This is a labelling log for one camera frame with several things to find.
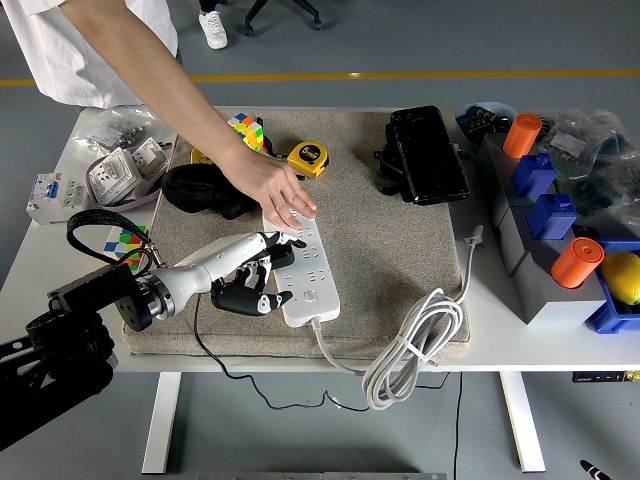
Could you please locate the person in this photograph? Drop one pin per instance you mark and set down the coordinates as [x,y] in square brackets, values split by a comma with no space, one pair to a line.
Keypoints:
[50,50]

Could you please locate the clear bag of screws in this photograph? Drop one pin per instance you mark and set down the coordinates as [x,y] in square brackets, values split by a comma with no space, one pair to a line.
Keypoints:
[107,132]

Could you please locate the white power strip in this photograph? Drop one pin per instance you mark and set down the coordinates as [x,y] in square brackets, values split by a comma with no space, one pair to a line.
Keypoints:
[325,280]

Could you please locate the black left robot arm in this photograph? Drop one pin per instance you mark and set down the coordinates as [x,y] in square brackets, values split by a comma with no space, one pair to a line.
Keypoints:
[75,300]

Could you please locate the large colourful puzzle cube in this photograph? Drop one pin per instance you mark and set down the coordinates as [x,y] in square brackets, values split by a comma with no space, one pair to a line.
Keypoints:
[247,131]

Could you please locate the light blue bowl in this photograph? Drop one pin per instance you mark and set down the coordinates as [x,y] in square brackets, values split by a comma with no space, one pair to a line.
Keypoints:
[500,106]

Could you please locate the black parts packets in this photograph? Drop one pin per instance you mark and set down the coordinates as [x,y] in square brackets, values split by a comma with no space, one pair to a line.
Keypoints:
[480,122]

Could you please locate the blue block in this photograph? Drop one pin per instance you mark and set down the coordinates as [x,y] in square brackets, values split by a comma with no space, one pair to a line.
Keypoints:
[532,177]
[550,220]

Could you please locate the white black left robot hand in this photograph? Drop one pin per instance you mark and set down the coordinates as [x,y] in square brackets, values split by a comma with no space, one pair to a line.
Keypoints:
[210,265]

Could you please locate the green plastic part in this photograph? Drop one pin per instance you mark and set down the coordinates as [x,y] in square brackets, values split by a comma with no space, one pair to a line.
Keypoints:
[557,186]

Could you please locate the grey-brown mat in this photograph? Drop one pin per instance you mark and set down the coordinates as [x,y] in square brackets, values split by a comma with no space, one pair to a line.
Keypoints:
[360,250]

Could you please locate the clear bag of parts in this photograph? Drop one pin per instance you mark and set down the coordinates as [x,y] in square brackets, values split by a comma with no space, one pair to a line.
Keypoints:
[610,190]
[567,142]

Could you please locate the blue bin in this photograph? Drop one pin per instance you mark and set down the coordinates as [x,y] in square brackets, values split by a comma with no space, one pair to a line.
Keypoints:
[607,315]

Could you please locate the person's hand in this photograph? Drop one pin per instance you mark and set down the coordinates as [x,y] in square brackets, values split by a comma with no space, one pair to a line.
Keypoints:
[270,185]

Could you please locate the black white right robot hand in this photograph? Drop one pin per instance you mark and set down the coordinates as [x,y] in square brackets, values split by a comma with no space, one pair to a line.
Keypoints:
[595,472]

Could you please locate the black table control panel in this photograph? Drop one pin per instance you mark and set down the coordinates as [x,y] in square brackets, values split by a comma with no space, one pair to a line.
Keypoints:
[597,376]

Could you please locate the grey block holder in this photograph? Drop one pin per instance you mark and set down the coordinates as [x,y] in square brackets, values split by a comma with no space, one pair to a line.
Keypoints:
[545,305]

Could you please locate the black bracket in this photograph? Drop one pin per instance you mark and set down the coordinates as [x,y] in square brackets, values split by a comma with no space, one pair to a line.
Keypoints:
[389,170]

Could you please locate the white wall socket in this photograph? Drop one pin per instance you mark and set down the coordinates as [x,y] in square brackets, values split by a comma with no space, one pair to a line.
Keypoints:
[115,172]
[150,155]

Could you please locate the small colourful puzzle cube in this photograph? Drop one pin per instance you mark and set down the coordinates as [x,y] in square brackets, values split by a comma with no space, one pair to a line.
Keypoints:
[120,245]

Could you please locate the person's forearm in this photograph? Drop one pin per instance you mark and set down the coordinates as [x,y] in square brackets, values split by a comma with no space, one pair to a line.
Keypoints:
[150,75]

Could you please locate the yellow tape measure black label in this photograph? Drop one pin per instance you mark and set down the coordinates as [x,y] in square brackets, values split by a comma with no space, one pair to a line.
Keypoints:
[199,157]

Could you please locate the white table leg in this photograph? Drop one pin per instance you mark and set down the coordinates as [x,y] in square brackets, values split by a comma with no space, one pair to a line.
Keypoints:
[160,430]
[525,430]

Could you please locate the yellow tape measure red label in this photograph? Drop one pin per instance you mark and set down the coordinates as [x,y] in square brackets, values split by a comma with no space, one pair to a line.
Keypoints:
[307,157]

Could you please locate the black cloth pouch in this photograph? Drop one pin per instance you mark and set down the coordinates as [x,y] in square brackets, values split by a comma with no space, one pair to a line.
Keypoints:
[195,190]

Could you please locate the orange cylinder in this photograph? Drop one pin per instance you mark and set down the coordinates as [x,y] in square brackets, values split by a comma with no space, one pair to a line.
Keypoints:
[575,265]
[521,135]

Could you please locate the yellow lemon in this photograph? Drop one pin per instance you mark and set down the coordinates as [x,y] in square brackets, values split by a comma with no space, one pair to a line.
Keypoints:
[622,277]

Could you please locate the black flat device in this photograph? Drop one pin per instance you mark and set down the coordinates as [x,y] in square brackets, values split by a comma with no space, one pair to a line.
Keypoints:
[430,155]

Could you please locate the black office chair base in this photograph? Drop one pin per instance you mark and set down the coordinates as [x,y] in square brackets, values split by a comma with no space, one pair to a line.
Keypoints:
[255,12]

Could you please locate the white circuit breaker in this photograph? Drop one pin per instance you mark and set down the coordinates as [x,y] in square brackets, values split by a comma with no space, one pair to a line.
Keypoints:
[55,200]

